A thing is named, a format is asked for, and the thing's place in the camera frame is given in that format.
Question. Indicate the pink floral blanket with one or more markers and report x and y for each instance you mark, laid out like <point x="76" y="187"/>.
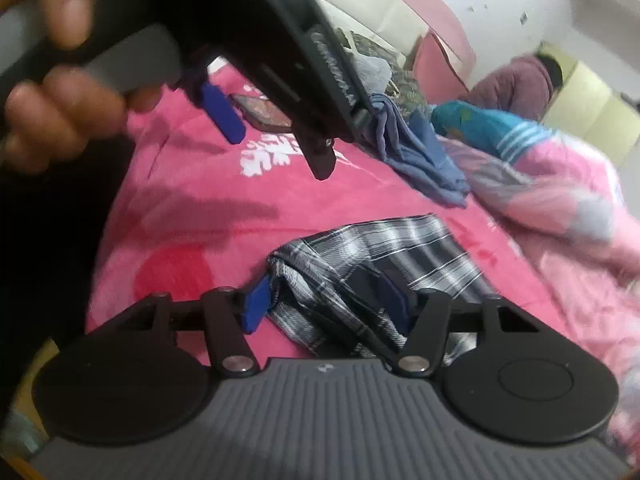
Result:
<point x="200" y="210"/>

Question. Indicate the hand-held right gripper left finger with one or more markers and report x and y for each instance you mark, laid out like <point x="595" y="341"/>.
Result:
<point x="255" y="305"/>

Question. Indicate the black white plaid pants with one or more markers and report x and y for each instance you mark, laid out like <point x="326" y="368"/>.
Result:
<point x="350" y="245"/>

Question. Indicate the green patterned pillow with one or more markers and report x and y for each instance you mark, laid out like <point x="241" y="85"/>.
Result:
<point x="405" y="85"/>

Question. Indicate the pink grey duvet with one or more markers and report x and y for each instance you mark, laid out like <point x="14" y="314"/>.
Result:
<point x="575" y="200"/>

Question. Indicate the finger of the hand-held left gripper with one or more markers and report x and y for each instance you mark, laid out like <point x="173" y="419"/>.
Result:
<point x="317" y="160"/>
<point x="222" y="110"/>

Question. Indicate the person's left hand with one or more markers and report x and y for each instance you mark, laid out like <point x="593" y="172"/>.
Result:
<point x="60" y="110"/>

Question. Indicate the black smartphone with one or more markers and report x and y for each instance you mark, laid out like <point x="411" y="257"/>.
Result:
<point x="260" y="110"/>

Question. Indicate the grey fleece garment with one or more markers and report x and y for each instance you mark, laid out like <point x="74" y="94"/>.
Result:
<point x="372" y="70"/>

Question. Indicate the cream wardrobe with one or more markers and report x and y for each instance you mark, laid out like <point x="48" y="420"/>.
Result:
<point x="590" y="110"/>

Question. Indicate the pink white headboard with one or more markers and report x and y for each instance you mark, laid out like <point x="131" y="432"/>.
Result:
<point x="380" y="0"/>

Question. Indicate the person's left forearm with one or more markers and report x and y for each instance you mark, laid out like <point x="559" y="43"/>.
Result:
<point x="50" y="260"/>

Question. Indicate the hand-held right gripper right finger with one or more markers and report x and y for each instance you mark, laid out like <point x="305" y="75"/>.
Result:
<point x="395" y="305"/>

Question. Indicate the blue denim garment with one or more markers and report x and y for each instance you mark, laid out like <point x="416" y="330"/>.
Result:
<point x="425" y="160"/>

